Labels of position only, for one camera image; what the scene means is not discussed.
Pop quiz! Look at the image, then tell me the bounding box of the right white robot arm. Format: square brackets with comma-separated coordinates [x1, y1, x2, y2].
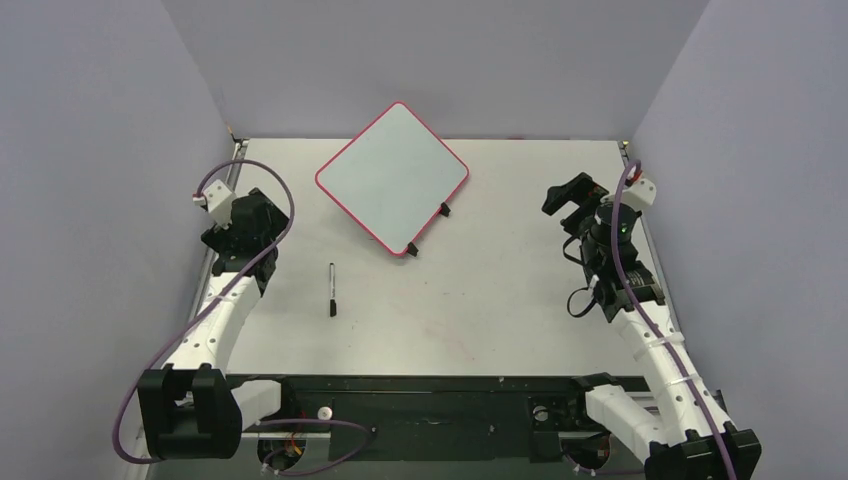
[541, 173, 762, 479]

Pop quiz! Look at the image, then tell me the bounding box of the red framed whiteboard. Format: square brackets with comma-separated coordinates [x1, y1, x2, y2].
[314, 101, 470, 257]

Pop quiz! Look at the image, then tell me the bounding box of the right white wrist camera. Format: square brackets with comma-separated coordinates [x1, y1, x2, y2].
[621, 173, 657, 212]

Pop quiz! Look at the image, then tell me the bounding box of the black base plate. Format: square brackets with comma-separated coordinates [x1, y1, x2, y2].
[243, 375, 611, 463]

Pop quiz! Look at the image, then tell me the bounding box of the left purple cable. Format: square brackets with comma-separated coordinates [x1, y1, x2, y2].
[111, 158, 379, 478]

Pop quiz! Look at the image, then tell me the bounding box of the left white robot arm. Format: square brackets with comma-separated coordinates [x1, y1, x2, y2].
[137, 183, 299, 461]

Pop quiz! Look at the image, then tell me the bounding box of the black and white marker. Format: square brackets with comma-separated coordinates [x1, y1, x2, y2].
[328, 262, 338, 318]

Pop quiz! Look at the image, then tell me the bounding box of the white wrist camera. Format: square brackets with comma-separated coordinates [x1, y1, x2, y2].
[192, 180, 237, 229]
[621, 173, 657, 212]

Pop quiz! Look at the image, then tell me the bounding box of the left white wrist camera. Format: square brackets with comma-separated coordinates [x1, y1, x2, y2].
[192, 180, 237, 229]

